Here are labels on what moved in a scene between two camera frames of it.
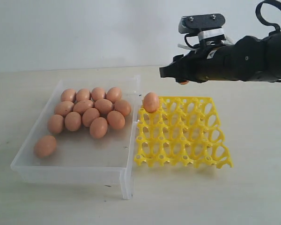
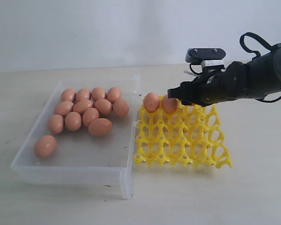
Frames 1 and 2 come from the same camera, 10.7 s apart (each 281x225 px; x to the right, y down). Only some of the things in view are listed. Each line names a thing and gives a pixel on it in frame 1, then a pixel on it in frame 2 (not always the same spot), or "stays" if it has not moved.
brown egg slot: [151, 102] stays
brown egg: [80, 106] stays
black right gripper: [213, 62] -> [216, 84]
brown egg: [73, 121] stays
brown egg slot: [115, 120] -> [170, 105]
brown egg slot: [98, 127] stays
